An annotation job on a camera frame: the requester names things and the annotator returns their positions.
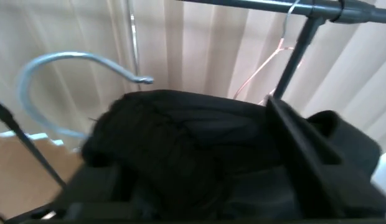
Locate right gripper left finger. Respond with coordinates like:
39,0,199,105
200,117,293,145
55,164,133,217

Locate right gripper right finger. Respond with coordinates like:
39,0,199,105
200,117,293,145
266,96,386,218

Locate pink clothes hanger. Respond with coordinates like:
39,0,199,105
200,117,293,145
232,0,303,106
17,51,155,140

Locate black clothes rack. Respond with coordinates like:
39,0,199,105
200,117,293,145
0,0,386,224

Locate black shorts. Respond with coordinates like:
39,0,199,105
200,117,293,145
80,89,382,218

